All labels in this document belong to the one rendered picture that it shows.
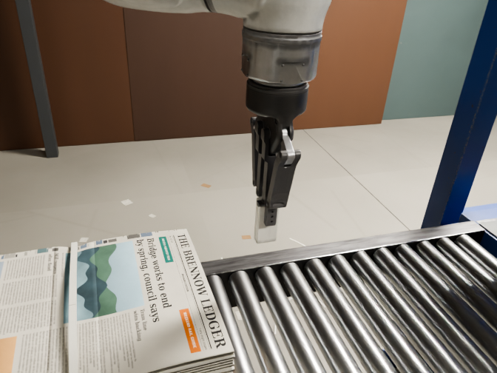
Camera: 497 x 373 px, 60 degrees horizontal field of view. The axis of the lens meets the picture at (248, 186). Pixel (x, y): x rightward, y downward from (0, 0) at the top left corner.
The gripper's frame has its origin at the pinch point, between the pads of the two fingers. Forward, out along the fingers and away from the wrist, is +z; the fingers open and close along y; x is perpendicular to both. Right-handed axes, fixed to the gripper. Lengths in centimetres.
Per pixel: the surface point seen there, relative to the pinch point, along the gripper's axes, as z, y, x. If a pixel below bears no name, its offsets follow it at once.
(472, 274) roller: 34, -14, 61
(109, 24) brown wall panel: 19, -293, -20
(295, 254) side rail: 32.8, -30.2, 20.2
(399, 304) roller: 33.1, -8.7, 36.3
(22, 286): 10.1, -5.4, -34.3
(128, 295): 10.0, 0.0, -19.9
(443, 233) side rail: 33, -29, 64
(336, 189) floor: 112, -185, 122
